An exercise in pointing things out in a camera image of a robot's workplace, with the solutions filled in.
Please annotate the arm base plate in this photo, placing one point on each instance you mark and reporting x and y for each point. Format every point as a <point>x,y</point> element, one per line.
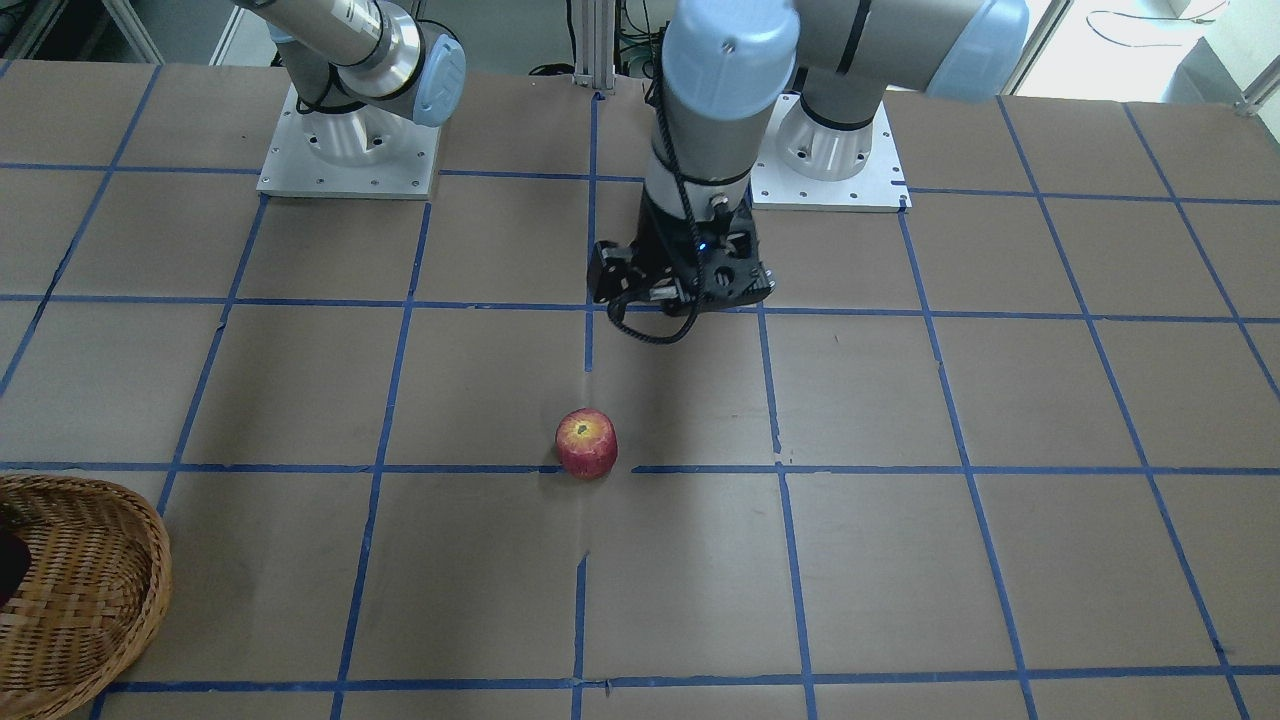
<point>366,154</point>
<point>804,166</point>

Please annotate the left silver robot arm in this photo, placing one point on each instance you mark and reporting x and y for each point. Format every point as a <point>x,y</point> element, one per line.
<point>804,78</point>

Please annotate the red apple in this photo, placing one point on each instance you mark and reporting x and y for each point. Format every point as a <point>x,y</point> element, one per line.
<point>586,444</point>

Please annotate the aluminium frame post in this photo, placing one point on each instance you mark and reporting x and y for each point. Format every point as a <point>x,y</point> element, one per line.
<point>594,31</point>

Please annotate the wicker basket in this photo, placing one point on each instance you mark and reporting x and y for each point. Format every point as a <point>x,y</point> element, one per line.
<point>96,592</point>

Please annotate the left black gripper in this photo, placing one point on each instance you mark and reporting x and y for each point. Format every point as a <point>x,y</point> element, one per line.
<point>664,243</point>

